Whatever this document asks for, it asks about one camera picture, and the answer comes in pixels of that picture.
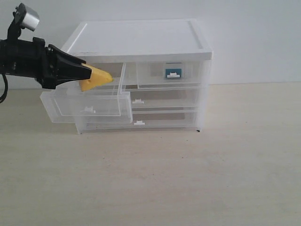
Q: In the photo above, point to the white plastic drawer cabinet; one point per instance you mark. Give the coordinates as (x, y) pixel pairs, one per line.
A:
(144, 41)

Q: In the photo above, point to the teal bottle with white cap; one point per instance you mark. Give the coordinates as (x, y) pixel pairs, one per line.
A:
(177, 70)

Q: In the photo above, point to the clear middle wide drawer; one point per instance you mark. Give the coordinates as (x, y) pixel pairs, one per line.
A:
(165, 98)

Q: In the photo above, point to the clear wide drawer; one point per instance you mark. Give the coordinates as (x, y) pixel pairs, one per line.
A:
(152, 121)
(165, 98)

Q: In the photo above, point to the yellow cheese wedge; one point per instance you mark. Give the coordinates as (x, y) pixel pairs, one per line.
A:
(97, 78)

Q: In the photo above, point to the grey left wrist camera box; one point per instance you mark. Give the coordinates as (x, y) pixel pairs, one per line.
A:
(26, 17)

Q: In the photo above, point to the clear bottom wide drawer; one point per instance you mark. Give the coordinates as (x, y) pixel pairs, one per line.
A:
(152, 121)

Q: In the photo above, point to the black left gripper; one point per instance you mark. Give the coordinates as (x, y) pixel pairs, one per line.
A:
(48, 67)

